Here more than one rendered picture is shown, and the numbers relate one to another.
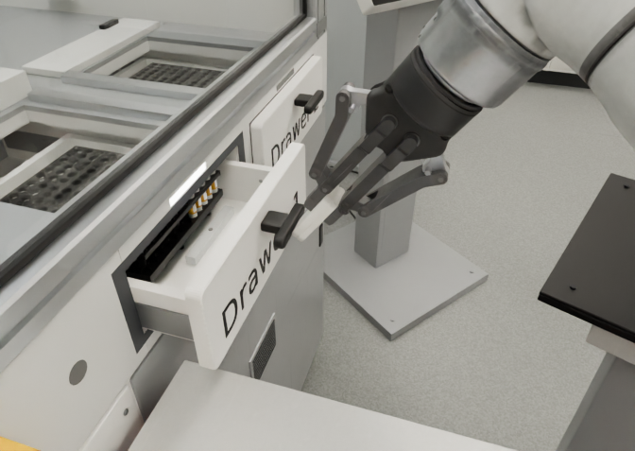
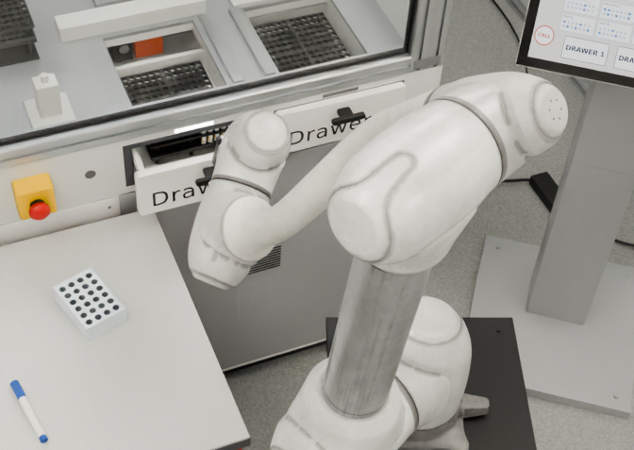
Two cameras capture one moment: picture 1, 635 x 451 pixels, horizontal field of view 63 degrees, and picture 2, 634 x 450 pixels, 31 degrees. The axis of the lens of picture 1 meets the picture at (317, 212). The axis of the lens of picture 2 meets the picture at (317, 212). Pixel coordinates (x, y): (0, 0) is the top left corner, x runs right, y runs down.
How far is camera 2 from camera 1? 1.84 m
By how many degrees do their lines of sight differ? 36
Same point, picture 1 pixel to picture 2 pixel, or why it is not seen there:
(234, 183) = not seen: hidden behind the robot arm
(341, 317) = not seen: hidden behind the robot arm
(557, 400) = not seen: outside the picture
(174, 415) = (124, 224)
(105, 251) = (121, 136)
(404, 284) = (532, 347)
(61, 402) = (78, 180)
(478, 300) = (588, 425)
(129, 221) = (141, 130)
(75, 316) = (96, 153)
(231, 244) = (172, 168)
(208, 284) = (143, 175)
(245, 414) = (144, 245)
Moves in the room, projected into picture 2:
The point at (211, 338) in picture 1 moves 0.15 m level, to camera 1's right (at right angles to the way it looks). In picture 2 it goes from (140, 199) to (185, 245)
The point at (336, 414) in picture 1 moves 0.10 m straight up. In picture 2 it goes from (173, 275) to (171, 241)
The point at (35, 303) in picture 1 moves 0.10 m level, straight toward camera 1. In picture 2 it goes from (80, 141) to (61, 177)
